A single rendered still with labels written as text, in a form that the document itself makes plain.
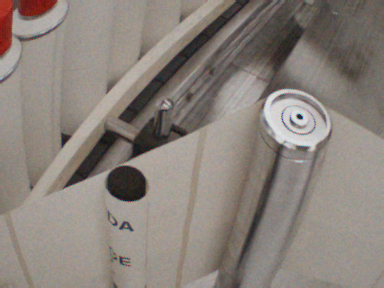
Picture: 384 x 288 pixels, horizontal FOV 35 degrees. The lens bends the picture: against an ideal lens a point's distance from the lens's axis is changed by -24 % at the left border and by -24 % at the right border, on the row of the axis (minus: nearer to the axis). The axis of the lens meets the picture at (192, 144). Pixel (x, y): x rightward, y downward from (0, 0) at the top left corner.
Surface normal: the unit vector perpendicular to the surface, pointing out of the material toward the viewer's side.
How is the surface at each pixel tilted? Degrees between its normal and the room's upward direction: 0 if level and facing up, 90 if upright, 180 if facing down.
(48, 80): 90
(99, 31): 90
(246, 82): 0
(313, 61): 0
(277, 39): 0
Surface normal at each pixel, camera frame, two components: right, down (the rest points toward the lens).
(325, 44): 0.10, -0.67
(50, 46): 0.67, 0.59
